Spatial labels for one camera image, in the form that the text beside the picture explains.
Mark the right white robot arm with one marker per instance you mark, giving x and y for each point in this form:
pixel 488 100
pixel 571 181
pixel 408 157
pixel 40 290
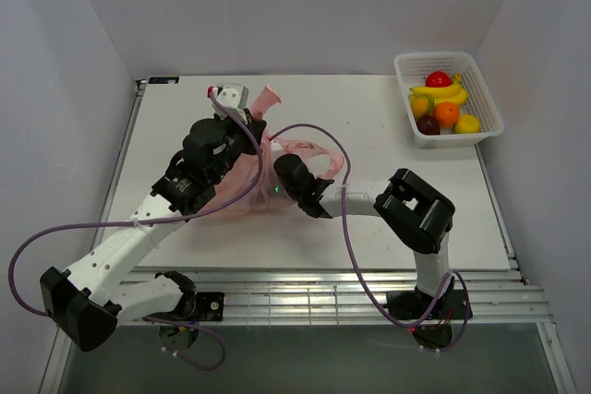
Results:
pixel 418 214

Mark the red fake apple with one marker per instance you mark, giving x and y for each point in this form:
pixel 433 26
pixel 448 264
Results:
pixel 438 79

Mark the pink plastic bag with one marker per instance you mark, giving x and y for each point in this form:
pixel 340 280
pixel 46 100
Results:
pixel 253 186

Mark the orange fake tangerine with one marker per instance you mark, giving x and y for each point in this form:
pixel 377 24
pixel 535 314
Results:
pixel 446 114

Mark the yellow fake lemon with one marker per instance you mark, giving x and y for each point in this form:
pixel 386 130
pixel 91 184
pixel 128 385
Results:
pixel 467 124

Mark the dark purple fake fruit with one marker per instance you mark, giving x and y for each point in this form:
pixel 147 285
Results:
pixel 428 125

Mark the yellow fake banana bunch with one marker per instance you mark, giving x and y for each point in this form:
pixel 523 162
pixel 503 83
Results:
pixel 455 93

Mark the white plastic basket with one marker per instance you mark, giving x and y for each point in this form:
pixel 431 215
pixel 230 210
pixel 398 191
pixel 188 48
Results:
pixel 411 71

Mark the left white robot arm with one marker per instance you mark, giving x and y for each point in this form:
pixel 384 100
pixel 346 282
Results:
pixel 88 300

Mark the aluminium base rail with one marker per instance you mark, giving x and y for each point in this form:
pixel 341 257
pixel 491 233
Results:
pixel 335 298

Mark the yellow green fake mango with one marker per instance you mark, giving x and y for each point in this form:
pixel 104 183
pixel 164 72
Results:
pixel 421 105

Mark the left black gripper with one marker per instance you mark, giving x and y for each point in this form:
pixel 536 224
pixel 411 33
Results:
pixel 250 149

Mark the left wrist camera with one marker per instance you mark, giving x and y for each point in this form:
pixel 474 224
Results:
pixel 229 99

